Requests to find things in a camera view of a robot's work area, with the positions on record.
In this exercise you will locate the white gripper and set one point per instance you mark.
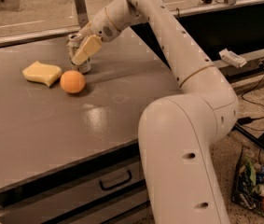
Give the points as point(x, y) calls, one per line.
point(102, 28)

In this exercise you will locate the grey drawer cabinet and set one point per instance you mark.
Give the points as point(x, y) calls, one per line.
point(55, 147)

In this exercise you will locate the basket of snack items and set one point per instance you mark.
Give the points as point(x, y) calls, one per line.
point(248, 183)

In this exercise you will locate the white wipes packet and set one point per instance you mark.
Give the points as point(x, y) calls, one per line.
point(232, 58)

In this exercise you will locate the silver green 7up can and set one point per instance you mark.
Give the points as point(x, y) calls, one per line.
point(73, 43)

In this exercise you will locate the black drawer handle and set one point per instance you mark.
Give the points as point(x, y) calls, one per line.
point(115, 181)

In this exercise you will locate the orange ball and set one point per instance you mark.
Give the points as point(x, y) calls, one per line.
point(72, 81)

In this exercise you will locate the metal railing post left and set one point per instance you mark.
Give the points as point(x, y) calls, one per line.
point(81, 11)

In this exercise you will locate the yellow sponge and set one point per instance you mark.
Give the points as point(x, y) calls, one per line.
point(42, 73)

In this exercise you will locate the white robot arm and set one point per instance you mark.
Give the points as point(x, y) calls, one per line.
point(175, 132)

